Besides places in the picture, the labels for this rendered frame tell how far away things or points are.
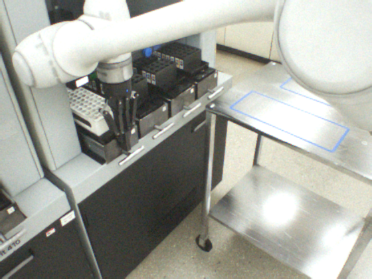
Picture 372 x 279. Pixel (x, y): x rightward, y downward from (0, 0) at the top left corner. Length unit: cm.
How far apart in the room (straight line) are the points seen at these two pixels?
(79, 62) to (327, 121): 75
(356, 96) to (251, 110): 79
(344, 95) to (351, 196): 181
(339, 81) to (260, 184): 133
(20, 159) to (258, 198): 100
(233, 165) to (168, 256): 74
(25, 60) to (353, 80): 54
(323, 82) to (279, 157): 192
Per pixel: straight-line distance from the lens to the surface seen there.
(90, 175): 97
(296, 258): 136
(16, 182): 96
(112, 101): 86
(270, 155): 218
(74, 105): 104
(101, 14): 75
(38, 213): 93
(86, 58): 62
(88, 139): 100
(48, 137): 94
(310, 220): 149
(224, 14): 56
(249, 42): 332
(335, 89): 28
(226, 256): 164
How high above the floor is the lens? 139
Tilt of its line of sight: 38 degrees down
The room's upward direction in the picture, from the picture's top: straight up
